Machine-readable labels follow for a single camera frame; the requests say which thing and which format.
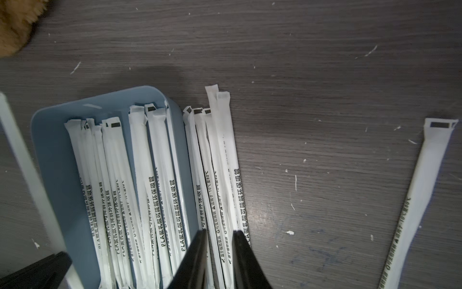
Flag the brown teddy bear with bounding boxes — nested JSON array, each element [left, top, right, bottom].
[[1, 0, 49, 58]]

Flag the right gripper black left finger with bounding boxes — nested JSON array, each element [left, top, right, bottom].
[[167, 230, 208, 289]]

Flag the white paper-wrapped straw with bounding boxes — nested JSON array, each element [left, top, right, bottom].
[[164, 100, 191, 247], [64, 119, 113, 289], [144, 104, 187, 270], [102, 117, 152, 289], [129, 105, 173, 289], [378, 118, 459, 289], [84, 118, 123, 289], [205, 84, 251, 243], [183, 106, 215, 289], [193, 108, 234, 289], [0, 92, 84, 289]]

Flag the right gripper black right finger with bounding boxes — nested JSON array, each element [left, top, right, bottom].
[[232, 231, 272, 289]]

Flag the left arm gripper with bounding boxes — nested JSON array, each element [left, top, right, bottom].
[[1, 252, 72, 289]]

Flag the blue storage box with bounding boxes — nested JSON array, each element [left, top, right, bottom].
[[31, 85, 199, 289]]

